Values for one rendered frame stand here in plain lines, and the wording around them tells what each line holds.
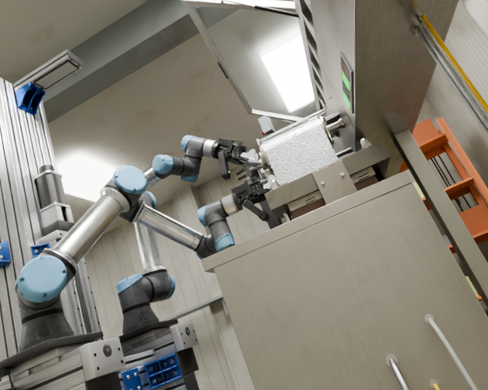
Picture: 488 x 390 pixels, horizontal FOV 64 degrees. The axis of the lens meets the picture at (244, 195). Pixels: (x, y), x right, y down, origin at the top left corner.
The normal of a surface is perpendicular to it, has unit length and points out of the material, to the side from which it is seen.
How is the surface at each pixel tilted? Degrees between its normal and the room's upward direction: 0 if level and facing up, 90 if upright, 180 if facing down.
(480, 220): 90
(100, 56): 90
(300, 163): 90
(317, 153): 90
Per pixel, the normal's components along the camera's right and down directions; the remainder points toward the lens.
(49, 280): 0.40, -0.37
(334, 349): -0.27, -0.24
